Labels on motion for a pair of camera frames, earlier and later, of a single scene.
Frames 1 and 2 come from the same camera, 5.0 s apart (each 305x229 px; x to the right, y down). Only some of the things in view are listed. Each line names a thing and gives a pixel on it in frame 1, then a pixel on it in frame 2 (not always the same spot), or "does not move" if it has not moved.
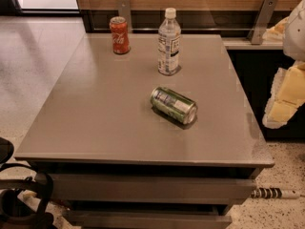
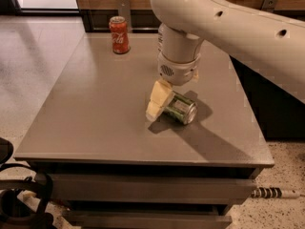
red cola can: [120, 34] does not move
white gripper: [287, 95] → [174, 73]
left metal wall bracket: [124, 10] does not move
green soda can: [173, 105] does not move
